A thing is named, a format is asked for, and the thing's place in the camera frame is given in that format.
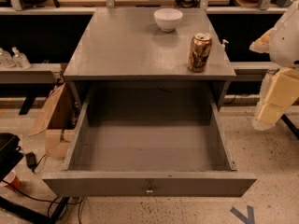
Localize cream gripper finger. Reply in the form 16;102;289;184
252;103;285;131
249;29;273;53

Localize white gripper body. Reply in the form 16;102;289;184
265;68;299;109

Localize orange soda can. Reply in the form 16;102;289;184
188;33;213;72

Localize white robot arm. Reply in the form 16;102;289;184
249;1;299;131

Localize grey open top drawer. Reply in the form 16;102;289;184
43;87;256;197

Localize black chair leg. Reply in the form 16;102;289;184
281;114;299;139

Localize small white pump bottle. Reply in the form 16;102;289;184
221;39;229;51

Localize white ceramic bowl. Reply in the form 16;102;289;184
154;8;183;32

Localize grey cabinet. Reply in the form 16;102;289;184
64;7;235;105

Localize brown cardboard box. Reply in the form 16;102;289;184
28;83;74;159

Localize clear sanitizer bottle right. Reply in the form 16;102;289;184
12;47;31;69

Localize clear sanitizer bottle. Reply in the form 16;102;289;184
0;48;15;68
12;47;31;69

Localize black power adapter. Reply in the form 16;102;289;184
25;152;37;170

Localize clear sanitizer bottle left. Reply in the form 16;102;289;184
0;48;15;68

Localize red plastic cup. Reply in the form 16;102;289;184
0;170;21;190

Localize black cart frame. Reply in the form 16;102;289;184
0;133;71;224

